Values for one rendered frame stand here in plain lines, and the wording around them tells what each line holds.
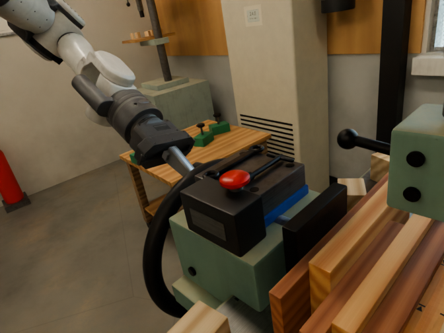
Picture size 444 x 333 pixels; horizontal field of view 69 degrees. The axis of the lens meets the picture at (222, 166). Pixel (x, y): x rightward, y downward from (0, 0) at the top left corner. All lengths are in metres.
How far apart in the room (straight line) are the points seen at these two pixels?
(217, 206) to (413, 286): 0.17
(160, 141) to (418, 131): 0.41
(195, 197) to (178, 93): 2.18
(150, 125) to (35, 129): 2.58
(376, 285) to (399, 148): 0.11
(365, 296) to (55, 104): 3.01
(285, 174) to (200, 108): 2.26
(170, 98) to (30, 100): 1.21
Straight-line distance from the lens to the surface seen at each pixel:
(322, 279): 0.29
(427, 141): 0.27
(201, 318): 0.30
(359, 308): 0.28
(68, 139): 3.22
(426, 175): 0.28
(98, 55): 0.73
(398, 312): 0.30
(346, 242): 0.31
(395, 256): 0.33
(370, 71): 1.89
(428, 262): 0.34
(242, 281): 0.34
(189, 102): 2.53
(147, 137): 0.58
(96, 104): 0.64
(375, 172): 0.54
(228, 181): 0.31
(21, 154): 3.18
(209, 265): 0.37
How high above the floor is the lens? 1.17
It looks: 25 degrees down
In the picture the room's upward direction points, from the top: 10 degrees counter-clockwise
